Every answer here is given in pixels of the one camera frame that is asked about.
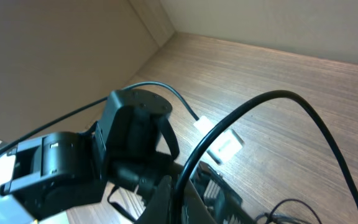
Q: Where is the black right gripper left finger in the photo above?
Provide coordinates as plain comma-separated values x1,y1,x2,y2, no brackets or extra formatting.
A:
135,175,172,224

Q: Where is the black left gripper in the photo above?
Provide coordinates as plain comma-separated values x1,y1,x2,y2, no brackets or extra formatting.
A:
107,152,254,223

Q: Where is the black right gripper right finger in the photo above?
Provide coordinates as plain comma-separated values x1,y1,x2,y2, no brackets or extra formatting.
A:
181,180,216,224

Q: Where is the black USB cable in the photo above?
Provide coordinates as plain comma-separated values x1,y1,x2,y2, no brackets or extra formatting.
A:
171,81,358,224

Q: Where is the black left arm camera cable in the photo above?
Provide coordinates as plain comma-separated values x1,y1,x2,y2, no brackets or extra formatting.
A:
0,96,110,169

